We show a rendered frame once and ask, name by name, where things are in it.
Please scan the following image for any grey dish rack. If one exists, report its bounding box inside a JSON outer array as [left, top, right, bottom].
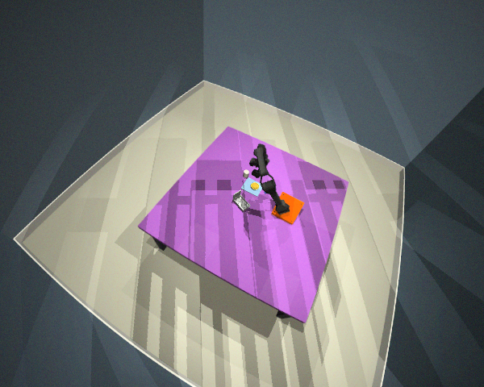
[[232, 190, 250, 211]]

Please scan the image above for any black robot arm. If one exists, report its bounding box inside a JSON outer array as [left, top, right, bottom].
[[249, 144, 290, 215]]

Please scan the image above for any pale blue flat square panel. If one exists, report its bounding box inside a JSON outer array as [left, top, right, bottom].
[[241, 177, 262, 196]]

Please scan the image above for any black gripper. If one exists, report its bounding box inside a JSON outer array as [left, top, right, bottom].
[[252, 158, 270, 178]]

